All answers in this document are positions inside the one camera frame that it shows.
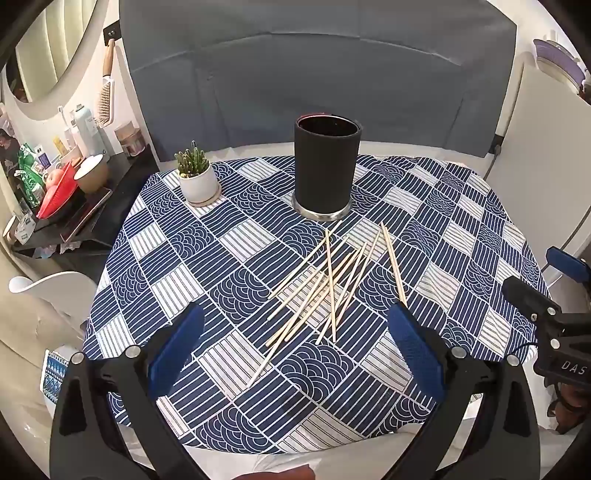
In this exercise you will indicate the glass candle jar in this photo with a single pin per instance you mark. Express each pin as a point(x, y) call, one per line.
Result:
point(131, 141)

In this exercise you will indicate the wooden hairbrush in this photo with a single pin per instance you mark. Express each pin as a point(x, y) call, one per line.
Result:
point(105, 99)

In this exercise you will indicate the dark red notebook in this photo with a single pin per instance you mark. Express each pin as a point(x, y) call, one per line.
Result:
point(87, 210)

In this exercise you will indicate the blue patterned box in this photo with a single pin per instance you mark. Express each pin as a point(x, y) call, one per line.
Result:
point(55, 378)

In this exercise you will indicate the person's right hand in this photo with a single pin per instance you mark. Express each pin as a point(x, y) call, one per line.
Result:
point(570, 404)

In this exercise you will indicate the grey sofa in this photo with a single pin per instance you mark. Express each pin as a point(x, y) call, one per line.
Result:
point(323, 69)

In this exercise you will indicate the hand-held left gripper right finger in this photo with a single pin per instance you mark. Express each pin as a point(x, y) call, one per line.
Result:
point(415, 350)

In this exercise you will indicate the blue patterned tablecloth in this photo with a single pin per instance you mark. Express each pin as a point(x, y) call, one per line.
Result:
point(231, 286)

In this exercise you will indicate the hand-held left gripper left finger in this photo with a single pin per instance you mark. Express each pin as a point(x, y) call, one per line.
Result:
point(178, 355)

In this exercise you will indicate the black side shelf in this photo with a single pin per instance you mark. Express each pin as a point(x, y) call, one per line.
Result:
point(122, 194)

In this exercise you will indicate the wall photo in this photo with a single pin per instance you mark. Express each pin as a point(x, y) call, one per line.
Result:
point(8, 147)

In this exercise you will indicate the pile of wooden chopsticks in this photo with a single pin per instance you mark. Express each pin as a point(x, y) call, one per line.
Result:
point(329, 277)

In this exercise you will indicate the green snack packet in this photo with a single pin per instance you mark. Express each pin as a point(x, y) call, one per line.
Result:
point(30, 175)

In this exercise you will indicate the potted cactus in white pot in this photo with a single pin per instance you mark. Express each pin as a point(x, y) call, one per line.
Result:
point(198, 182)

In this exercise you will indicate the white ceramic cup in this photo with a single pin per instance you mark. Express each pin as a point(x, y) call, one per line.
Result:
point(92, 177)

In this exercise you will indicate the black cylindrical utensil holder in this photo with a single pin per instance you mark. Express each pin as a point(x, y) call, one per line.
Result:
point(325, 161)

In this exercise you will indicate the oval wall mirror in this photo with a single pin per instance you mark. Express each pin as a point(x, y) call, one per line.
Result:
point(51, 46)

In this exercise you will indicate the red apple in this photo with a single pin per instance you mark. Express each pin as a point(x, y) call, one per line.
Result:
point(55, 177)

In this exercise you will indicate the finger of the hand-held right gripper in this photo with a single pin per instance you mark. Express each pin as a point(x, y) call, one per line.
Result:
point(526, 295)
point(568, 263)

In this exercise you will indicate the purple and white container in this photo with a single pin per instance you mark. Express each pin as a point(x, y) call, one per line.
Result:
point(561, 60)

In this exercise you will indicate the white chair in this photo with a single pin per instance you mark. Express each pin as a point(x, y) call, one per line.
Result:
point(55, 286)

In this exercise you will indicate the white spray bottle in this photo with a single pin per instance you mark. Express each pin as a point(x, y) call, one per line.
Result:
point(87, 131)

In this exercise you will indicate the white cabinet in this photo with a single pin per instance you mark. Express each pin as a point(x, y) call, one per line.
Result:
point(540, 138)

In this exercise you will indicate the small white box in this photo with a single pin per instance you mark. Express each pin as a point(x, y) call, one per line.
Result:
point(25, 230)

